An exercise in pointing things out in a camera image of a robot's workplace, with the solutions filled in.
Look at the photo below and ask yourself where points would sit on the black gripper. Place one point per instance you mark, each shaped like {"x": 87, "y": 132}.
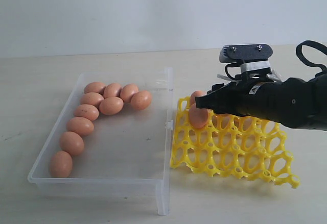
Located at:
{"x": 290, "y": 103}

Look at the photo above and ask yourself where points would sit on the brown egg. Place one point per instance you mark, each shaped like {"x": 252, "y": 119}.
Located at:
{"x": 61, "y": 165}
{"x": 91, "y": 98}
{"x": 128, "y": 91}
{"x": 96, "y": 87}
{"x": 198, "y": 117}
{"x": 141, "y": 100}
{"x": 80, "y": 125}
{"x": 111, "y": 105}
{"x": 112, "y": 90}
{"x": 72, "y": 143}
{"x": 197, "y": 93}
{"x": 87, "y": 111}

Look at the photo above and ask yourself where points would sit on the yellow plastic egg tray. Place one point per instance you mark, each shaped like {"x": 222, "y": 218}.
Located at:
{"x": 244, "y": 147}

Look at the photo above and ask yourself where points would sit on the clear plastic tray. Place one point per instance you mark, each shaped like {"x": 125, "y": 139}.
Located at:
{"x": 127, "y": 155}

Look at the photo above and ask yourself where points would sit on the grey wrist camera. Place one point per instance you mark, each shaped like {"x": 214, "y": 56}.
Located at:
{"x": 249, "y": 57}

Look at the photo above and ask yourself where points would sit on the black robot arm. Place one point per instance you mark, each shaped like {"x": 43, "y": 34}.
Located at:
{"x": 319, "y": 92}

